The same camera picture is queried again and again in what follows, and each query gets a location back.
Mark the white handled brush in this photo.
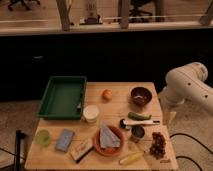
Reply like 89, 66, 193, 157
119, 119, 160, 130

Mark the dark red bowl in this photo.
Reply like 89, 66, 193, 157
131, 87, 152, 107

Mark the bunch of dark grapes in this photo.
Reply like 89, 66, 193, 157
150, 132, 166, 159

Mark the black office chair left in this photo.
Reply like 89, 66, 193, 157
7, 0, 41, 11

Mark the wooden block eraser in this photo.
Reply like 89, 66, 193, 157
70, 138, 93, 163

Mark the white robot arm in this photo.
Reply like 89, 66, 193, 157
159, 62, 213, 115

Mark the green plastic cup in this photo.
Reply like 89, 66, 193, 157
35, 130, 51, 147

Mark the white paper cup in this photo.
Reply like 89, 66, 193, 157
83, 105, 99, 123

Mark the black stand pole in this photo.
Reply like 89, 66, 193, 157
14, 130, 26, 171

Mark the blue sponge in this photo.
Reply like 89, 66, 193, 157
55, 129, 74, 152

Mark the green cucumber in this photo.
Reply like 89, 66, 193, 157
127, 112, 152, 121

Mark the metal cup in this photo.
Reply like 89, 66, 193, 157
130, 125, 145, 143

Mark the green plastic tray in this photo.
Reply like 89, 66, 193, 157
38, 76, 87, 120

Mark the black cable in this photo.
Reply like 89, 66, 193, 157
169, 132, 213, 171

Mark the black office chair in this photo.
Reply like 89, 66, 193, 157
7, 0, 41, 11
129, 0, 166, 24

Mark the orange apple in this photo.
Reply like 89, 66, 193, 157
102, 89, 112, 101

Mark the grey folded cloth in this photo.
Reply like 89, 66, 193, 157
100, 124, 120, 148

